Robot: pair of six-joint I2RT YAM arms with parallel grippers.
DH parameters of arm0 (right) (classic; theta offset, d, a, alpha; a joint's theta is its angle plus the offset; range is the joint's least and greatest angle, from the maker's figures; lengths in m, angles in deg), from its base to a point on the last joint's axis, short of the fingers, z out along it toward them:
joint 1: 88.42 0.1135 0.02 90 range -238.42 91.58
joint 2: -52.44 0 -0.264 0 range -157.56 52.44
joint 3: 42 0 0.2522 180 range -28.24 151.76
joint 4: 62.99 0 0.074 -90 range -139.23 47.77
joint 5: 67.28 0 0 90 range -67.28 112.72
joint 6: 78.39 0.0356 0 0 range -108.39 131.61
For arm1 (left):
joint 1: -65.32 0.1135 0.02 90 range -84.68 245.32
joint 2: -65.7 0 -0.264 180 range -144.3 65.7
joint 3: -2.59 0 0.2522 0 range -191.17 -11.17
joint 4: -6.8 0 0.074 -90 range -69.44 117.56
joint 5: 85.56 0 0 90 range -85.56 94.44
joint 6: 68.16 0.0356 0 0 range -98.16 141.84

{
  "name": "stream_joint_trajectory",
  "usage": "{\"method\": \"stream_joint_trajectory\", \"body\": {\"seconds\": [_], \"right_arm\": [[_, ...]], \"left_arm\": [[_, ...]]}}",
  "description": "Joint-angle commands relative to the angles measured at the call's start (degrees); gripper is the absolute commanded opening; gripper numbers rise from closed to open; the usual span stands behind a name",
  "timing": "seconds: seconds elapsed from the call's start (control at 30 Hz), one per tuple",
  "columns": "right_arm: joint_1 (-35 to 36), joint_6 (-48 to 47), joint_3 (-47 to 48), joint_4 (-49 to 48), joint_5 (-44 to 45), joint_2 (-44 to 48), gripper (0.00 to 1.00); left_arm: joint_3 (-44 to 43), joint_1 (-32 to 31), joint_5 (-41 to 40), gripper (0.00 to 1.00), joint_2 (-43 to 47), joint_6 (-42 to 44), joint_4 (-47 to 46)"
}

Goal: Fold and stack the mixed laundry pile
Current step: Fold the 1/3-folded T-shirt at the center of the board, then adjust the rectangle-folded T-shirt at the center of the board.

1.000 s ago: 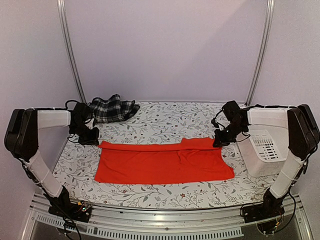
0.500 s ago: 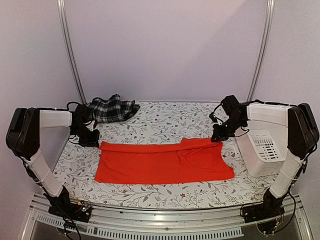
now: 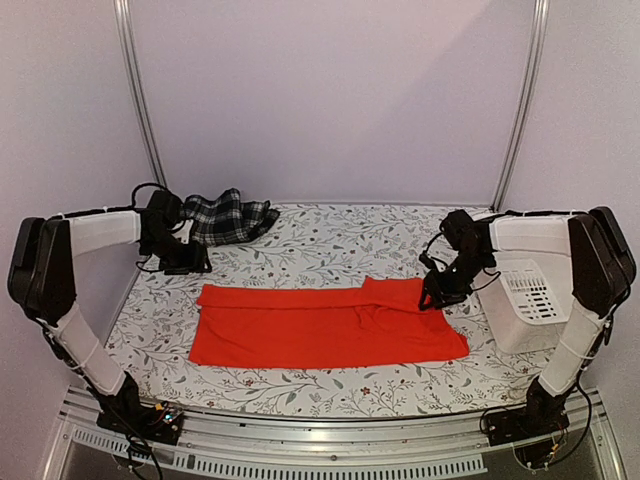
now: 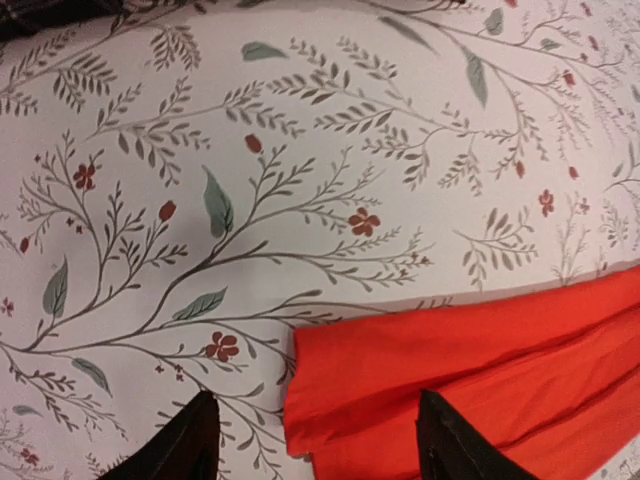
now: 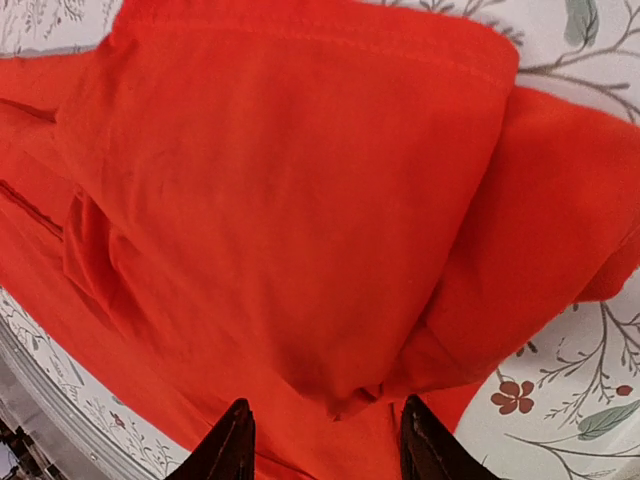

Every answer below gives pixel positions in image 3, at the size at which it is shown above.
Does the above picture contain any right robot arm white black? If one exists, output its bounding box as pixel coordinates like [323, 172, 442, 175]
[419, 206, 637, 436]

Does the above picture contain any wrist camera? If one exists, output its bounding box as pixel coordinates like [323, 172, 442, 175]
[419, 251, 446, 270]
[173, 220, 194, 245]

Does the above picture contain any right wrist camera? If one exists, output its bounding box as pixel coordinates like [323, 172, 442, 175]
[419, 251, 446, 270]

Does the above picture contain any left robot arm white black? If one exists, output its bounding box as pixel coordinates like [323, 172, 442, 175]
[7, 184, 211, 434]

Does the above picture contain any aluminium frame post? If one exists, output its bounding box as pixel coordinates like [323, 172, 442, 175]
[490, 0, 550, 211]
[113, 0, 167, 186]

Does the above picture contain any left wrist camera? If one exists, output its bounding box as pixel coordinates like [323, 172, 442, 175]
[173, 220, 194, 245]

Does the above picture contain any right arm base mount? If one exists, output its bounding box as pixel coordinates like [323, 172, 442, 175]
[479, 400, 570, 446]

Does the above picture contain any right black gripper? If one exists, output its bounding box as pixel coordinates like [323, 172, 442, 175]
[419, 250, 494, 309]

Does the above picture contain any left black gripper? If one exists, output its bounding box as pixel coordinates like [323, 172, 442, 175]
[142, 230, 213, 275]

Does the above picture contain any front aluminium rail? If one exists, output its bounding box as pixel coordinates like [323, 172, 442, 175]
[43, 388, 630, 479]

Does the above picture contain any floral patterned table cloth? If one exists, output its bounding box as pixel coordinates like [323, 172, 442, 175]
[106, 204, 549, 418]

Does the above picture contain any right aluminium frame post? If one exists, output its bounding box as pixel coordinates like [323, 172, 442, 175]
[490, 0, 550, 211]

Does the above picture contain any black white plaid skirt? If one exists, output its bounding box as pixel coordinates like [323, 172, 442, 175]
[180, 188, 280, 247]

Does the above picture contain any white plastic laundry bin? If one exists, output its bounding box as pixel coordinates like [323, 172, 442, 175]
[474, 252, 573, 355]

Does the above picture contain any left aluminium frame post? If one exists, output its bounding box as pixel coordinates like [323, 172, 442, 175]
[113, 0, 167, 186]

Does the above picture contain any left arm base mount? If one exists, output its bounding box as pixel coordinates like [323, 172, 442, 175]
[97, 396, 184, 446]

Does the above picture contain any red garment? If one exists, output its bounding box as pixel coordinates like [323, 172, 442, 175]
[189, 278, 470, 370]

